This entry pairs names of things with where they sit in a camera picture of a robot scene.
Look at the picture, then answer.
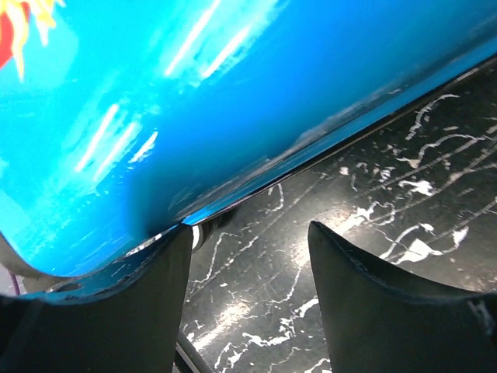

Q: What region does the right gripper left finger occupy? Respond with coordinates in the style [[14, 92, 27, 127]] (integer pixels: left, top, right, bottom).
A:
[[1, 225, 193, 372]]

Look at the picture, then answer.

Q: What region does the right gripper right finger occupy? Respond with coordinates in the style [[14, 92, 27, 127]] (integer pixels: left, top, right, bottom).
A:
[[308, 221, 496, 373]]

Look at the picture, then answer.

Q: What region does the blue fish-print suitcase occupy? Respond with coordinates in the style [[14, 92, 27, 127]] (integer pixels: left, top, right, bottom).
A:
[[1, 1, 496, 277]]

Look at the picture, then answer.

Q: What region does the black marble pattern mat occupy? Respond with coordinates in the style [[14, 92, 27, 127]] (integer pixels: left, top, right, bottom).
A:
[[181, 64, 496, 372]]

